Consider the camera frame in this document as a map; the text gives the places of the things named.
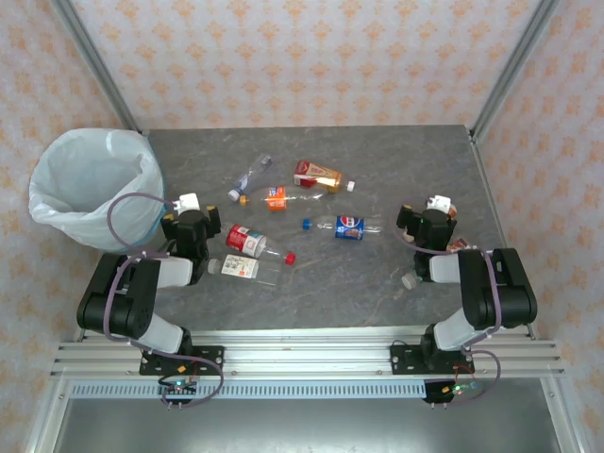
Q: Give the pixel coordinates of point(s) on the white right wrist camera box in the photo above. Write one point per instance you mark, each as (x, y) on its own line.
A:
(440, 203)

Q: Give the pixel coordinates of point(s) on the white bag-lined trash bin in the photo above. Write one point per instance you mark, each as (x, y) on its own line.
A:
(85, 174)

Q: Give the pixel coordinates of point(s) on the clear bottle white label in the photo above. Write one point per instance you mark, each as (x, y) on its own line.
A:
(238, 266)

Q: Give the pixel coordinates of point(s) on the clear bottle blue cola label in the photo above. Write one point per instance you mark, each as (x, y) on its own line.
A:
(349, 227)

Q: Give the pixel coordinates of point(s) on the brown bottle grey cap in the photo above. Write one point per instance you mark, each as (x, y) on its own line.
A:
(409, 281)

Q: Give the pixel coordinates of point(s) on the crushed clear bottle purple label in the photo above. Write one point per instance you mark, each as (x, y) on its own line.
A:
(252, 177)

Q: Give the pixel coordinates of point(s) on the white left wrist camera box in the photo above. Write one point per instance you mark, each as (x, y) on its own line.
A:
(187, 202)

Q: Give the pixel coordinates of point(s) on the clear bottle red label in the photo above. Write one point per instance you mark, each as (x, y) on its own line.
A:
(243, 238)

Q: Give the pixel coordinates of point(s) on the aluminium frame profile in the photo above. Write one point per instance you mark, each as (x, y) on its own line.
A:
(561, 420)
(47, 420)

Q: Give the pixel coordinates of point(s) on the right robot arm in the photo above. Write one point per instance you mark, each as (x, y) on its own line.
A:
(500, 292)

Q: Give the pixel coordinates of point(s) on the small circuit board with LED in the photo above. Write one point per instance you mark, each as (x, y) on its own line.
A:
(178, 384)
(460, 389)

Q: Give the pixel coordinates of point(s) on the clear plastic bin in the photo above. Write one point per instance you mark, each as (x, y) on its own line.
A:
(141, 238)

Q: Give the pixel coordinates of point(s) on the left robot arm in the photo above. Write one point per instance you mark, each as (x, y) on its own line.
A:
(122, 302)

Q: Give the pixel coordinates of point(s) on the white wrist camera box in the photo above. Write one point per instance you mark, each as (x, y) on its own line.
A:
(187, 202)
(440, 203)

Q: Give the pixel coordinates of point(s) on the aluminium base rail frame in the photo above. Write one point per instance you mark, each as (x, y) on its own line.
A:
(307, 351)

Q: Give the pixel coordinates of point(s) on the clear bottle orange label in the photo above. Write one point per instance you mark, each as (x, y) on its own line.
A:
(276, 198)

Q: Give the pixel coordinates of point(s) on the tea bottle red white label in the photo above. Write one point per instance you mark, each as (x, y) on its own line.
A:
(311, 177)

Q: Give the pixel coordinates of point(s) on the grey metal sheet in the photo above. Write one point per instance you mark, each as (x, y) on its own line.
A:
(307, 424)

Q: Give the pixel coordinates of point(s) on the aluminium table side rail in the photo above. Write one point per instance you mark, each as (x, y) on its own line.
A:
(493, 198)

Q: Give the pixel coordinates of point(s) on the aluminium frame post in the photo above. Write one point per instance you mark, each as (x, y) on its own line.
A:
(94, 66)
(514, 66)

